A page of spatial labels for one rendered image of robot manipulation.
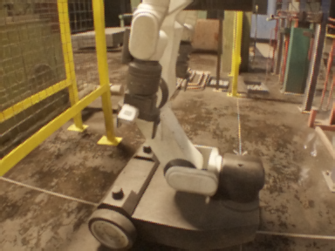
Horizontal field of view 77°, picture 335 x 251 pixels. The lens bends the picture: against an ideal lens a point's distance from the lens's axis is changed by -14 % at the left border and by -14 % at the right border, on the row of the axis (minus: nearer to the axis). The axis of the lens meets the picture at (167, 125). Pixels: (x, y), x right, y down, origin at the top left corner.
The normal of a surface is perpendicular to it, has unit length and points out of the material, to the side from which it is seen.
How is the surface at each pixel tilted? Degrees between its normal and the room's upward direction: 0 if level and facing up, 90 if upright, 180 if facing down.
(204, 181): 90
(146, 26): 90
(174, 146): 90
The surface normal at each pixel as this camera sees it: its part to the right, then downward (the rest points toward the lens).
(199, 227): -0.01, -0.90
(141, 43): -0.27, 0.43
